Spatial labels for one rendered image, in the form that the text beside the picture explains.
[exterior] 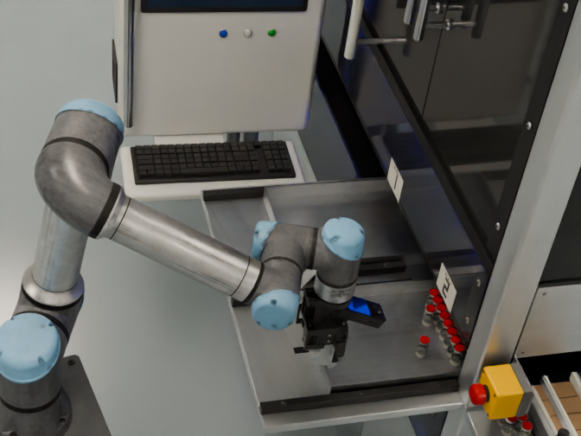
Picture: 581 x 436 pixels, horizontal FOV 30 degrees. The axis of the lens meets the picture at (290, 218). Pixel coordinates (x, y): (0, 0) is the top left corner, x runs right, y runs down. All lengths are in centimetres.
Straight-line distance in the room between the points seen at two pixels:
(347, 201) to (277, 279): 78
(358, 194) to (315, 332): 65
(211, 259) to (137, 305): 173
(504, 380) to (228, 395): 137
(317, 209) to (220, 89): 44
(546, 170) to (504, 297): 29
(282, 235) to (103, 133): 35
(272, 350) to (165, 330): 125
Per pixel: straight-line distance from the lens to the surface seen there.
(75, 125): 180
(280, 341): 221
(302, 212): 250
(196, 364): 332
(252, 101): 279
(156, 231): 174
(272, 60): 273
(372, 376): 217
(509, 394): 202
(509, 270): 191
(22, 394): 205
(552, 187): 180
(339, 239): 186
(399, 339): 225
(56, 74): 447
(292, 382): 214
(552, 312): 204
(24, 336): 202
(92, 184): 172
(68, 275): 203
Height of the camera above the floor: 250
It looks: 41 degrees down
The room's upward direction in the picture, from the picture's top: 8 degrees clockwise
